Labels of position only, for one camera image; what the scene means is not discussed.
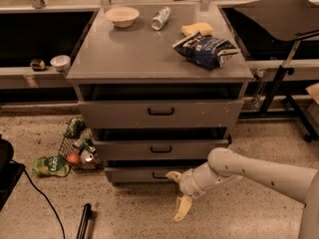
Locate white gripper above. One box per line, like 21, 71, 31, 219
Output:
165, 168, 205, 222

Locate grey bottom drawer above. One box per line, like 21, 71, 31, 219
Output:
104, 166, 189, 184

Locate grey drawer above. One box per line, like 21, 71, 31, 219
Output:
95, 139, 228, 160
78, 101, 243, 128
104, 166, 189, 184

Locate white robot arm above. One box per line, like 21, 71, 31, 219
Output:
166, 147, 319, 239

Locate grey middle drawer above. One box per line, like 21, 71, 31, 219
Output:
95, 139, 228, 160

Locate grey drawer cabinet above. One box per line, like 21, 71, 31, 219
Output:
67, 4, 252, 169

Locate grey top drawer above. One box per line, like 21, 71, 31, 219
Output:
78, 101, 243, 128

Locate black metal pole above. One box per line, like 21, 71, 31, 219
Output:
76, 203, 93, 239

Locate can in basket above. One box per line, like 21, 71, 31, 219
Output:
81, 149, 96, 164

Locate red apple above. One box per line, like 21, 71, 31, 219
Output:
66, 153, 81, 164

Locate green bag on basket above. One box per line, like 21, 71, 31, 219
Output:
65, 118, 86, 137

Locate green snack pouch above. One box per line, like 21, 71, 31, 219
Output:
32, 155, 70, 177

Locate blue chip bag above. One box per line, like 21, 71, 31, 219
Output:
172, 31, 240, 70

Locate yellow sponge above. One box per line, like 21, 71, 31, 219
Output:
181, 22, 214, 36

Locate black device at left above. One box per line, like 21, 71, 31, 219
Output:
0, 137, 25, 211

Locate white paper bowl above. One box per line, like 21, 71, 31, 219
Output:
105, 7, 140, 28

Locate dark tape measure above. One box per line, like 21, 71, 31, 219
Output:
30, 59, 46, 72

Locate black tray stand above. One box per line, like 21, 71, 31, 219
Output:
220, 0, 319, 142

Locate wire floor basket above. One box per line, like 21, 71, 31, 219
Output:
59, 128, 101, 170

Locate black floor cable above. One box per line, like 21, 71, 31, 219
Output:
11, 159, 67, 239

